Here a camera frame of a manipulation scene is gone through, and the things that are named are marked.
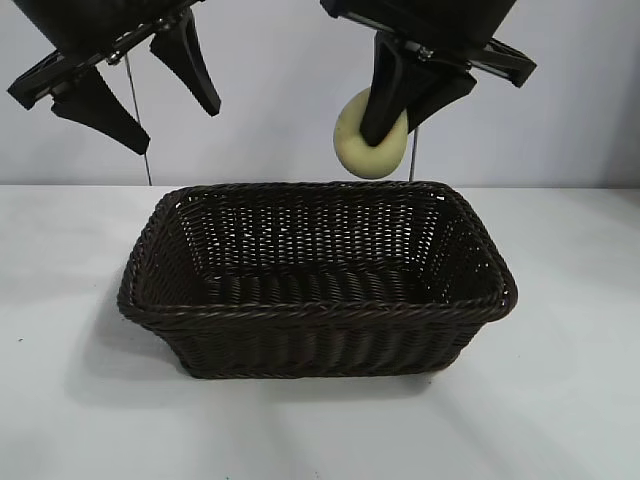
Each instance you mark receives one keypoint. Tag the pale yellow apple-shaped object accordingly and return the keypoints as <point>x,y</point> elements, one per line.
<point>350,132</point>

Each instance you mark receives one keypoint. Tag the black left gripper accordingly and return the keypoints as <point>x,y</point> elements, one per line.
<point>100,25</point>

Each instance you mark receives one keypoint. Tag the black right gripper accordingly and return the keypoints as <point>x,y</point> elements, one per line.
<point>440,25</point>

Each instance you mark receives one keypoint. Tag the dark brown woven basket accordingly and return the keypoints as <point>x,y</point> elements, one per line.
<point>320,320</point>

